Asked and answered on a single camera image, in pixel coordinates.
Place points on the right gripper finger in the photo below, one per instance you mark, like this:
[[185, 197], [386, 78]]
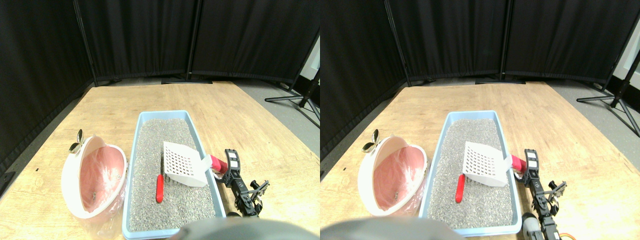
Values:
[[532, 161], [232, 161]]

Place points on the red lump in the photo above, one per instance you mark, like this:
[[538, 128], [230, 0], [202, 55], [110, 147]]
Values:
[[460, 189], [159, 189]]

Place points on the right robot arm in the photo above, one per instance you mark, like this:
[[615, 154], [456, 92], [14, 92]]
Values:
[[547, 220], [247, 205]]

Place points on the blue litter tray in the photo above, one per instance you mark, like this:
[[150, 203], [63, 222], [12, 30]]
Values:
[[145, 210], [480, 215]]

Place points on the black curtain stand foot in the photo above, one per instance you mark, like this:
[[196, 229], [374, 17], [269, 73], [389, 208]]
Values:
[[500, 81]]

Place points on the black tripod stand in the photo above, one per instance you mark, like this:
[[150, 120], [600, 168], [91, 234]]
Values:
[[622, 92], [306, 97]]

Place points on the black curtain stand pole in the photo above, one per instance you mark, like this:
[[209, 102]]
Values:
[[620, 55], [305, 60], [397, 45], [85, 40], [194, 40], [507, 40]]

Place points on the white shelf unit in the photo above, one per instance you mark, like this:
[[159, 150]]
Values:
[[313, 60]]

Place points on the white bin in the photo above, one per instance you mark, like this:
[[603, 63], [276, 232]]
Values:
[[372, 175], [75, 175]]

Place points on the black bracket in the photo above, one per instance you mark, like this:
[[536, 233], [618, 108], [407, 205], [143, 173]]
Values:
[[557, 189], [259, 188]]

